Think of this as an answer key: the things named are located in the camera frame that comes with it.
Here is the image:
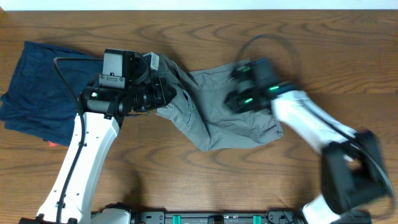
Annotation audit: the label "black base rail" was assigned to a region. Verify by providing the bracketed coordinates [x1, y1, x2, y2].
[91, 203, 373, 224]

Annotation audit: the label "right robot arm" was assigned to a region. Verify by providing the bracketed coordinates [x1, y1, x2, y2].
[224, 58, 395, 223]

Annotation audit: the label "grey shorts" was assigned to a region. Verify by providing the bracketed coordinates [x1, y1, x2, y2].
[155, 54, 284, 151]

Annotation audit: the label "red garment under stack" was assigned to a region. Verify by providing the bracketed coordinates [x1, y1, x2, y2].
[49, 142, 58, 147]

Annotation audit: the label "folded navy blue garment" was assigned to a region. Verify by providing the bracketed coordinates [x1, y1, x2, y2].
[1, 42, 103, 146]

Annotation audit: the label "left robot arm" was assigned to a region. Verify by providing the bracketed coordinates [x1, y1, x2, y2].
[20, 49, 176, 223]

